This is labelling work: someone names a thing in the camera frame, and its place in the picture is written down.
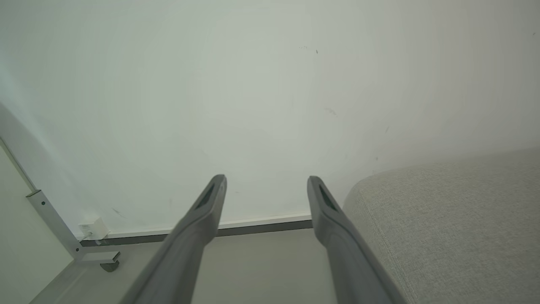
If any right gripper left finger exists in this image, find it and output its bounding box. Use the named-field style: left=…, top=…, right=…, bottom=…
left=120, top=174, right=227, bottom=304

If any white and grey baseboard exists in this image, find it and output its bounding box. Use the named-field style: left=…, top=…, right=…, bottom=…
left=79, top=214, right=313, bottom=247

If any small white wall box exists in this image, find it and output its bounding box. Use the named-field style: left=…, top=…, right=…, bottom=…
left=78, top=217, right=110, bottom=241

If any white partition panel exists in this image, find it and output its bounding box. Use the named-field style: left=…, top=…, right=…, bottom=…
left=0, top=144, right=76, bottom=304

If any grey metal table leg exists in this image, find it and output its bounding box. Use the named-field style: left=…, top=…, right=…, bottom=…
left=0, top=137, right=121, bottom=265

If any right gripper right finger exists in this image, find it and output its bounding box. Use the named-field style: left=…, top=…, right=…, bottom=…
left=307, top=176, right=408, bottom=304

